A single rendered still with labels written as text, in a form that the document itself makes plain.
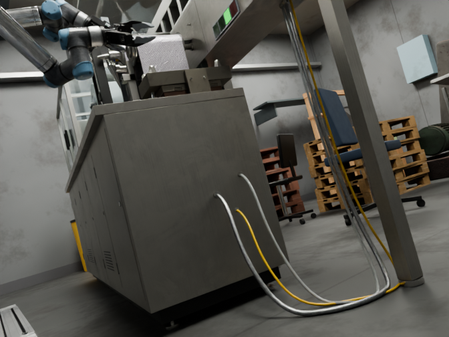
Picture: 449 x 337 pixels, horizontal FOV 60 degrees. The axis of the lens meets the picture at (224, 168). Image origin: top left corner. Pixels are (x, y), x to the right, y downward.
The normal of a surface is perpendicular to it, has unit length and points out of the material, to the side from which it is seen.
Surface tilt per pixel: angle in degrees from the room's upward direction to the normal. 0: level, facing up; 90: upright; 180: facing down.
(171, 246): 90
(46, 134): 90
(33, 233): 90
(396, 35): 90
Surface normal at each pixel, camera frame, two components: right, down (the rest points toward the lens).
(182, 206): 0.41, -0.18
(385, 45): -0.82, 0.18
